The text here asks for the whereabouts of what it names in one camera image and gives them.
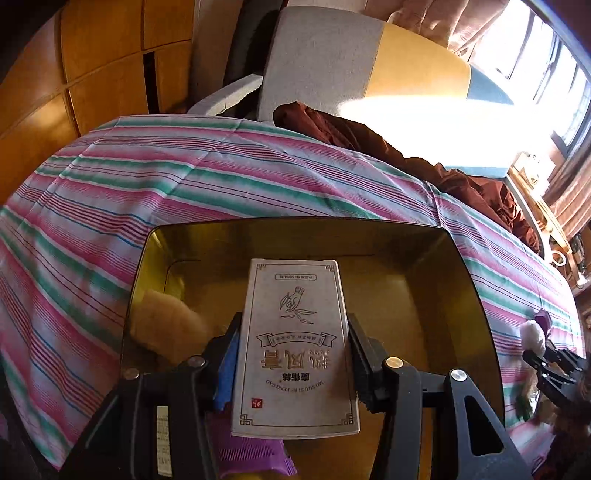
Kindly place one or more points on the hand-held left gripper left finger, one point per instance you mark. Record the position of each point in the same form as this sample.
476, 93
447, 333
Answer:
226, 374

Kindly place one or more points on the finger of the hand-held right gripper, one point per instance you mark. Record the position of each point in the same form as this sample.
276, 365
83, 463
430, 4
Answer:
561, 387
549, 359

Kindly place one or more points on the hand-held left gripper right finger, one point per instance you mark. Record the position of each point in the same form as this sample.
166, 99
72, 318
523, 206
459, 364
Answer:
364, 374

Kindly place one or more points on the beige cardboard box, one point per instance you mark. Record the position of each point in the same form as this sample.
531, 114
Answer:
295, 346

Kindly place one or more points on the gold metal tin tray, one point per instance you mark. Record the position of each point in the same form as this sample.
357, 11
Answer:
406, 277

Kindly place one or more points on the cluttered metal rack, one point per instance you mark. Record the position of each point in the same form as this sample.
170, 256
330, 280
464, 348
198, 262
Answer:
581, 263

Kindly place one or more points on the beige patterned curtain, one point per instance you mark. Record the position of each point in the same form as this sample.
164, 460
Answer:
572, 194
438, 23

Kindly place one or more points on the wooden side table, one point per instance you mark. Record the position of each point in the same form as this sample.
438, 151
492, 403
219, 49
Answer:
531, 177

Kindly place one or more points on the striped pink green bed sheet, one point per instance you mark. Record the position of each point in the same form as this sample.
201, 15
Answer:
138, 184

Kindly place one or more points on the brown blanket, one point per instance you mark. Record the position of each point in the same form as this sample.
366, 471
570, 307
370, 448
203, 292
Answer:
415, 161

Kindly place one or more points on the barred window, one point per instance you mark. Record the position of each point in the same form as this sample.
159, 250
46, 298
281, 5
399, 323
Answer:
554, 69

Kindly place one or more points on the grey yellow blue armchair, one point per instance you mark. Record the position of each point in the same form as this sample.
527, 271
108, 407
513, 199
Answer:
323, 55

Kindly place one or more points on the wooden wardrobe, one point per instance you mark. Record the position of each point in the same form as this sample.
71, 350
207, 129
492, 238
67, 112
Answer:
92, 69

